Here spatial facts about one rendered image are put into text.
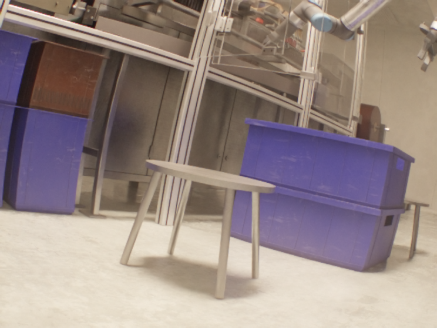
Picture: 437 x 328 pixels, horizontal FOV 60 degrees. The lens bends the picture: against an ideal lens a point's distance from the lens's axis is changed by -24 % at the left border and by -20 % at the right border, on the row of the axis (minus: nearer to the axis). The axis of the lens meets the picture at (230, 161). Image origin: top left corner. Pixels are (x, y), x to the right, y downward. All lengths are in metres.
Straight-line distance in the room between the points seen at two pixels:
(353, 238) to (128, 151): 0.98
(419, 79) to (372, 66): 0.87
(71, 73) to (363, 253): 1.10
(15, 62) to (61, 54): 0.19
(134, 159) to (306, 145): 0.74
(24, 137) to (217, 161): 1.32
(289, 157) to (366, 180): 0.31
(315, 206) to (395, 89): 5.17
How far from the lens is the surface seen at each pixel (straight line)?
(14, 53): 1.28
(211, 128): 2.29
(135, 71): 1.89
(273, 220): 1.64
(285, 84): 2.32
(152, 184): 1.04
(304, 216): 1.58
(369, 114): 4.07
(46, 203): 1.41
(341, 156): 1.53
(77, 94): 1.42
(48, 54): 1.35
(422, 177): 6.33
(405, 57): 6.72
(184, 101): 1.65
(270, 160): 1.65
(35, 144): 1.35
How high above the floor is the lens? 0.32
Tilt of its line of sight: 2 degrees down
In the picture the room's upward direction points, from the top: 11 degrees clockwise
